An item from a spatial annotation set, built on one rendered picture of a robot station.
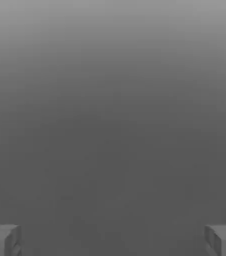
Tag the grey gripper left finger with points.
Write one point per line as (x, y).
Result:
(0, 242)

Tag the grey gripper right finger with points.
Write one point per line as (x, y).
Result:
(225, 242)

